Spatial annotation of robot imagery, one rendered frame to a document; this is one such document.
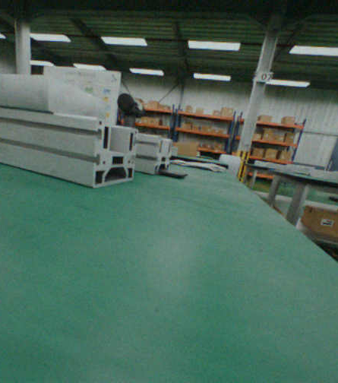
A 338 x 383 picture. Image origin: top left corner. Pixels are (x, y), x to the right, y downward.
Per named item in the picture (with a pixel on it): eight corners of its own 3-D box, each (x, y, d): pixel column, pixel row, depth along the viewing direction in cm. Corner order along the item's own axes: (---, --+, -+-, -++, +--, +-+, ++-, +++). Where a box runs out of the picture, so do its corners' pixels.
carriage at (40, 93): (-27, 121, 28) (-32, 71, 27) (41, 131, 38) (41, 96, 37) (48, 134, 23) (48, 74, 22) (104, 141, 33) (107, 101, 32)
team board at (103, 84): (36, 171, 358) (34, 59, 313) (55, 169, 406) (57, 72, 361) (104, 186, 331) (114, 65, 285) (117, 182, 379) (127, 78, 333)
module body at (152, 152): (-50, 131, 65) (-53, 106, 63) (-15, 135, 74) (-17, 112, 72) (153, 175, 40) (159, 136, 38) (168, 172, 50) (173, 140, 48)
